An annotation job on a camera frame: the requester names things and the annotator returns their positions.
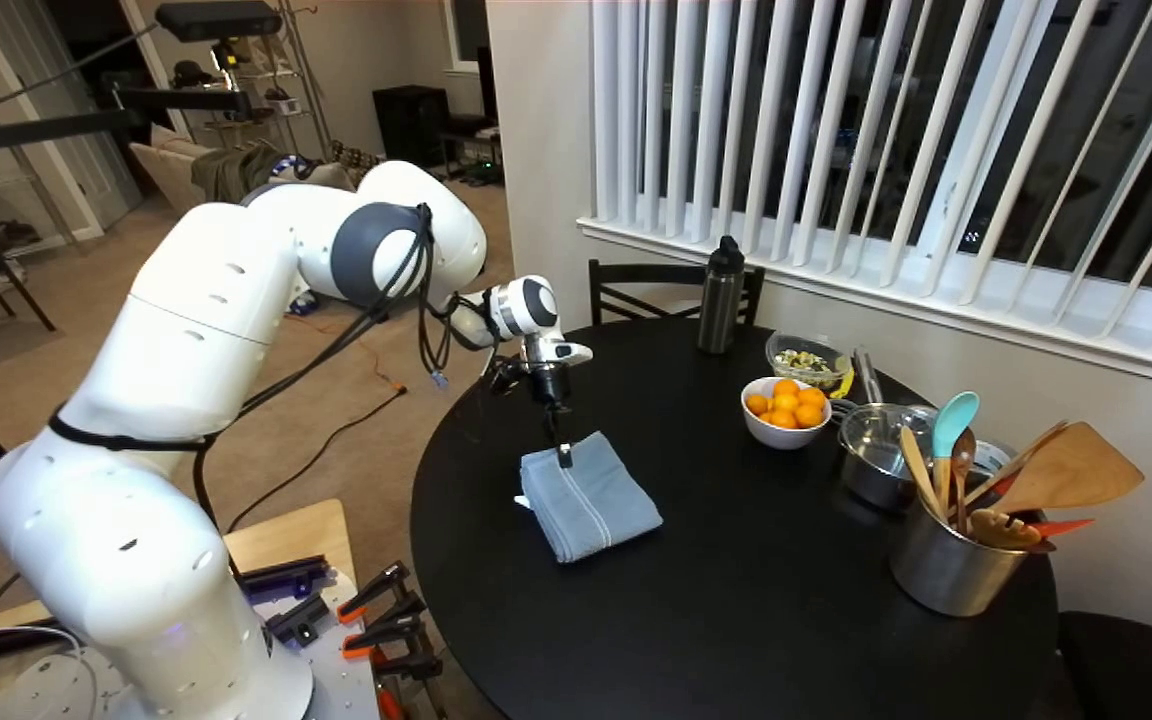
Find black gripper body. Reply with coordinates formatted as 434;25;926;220
517;332;592;399

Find blue towel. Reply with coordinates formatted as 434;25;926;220
520;434;665;566

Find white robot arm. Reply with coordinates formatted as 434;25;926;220
0;160;592;720

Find round black table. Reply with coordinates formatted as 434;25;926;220
414;321;1057;720

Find dark metal water bottle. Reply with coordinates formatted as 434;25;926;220
696;235;743;356

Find white bowl of oranges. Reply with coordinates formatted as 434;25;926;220
741;377;831;453

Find plate with bananas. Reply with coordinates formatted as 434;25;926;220
763;336;856;399

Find black orange clamp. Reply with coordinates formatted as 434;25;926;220
339;597;425;656
336;561;409;622

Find purple black tool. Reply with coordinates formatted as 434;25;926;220
239;558;334;599

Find steel pot with lid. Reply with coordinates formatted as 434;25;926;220
838;353;1021;515

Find teal silicone spatula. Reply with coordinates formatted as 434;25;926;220
934;394;981;494

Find steel utensil holder cup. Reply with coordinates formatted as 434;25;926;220
887;504;1025;622

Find wooden spatula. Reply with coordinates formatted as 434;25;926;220
968;420;1143;515

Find white vertical window blinds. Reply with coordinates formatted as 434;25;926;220
588;0;1152;353

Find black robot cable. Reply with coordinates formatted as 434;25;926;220
187;196;499;537

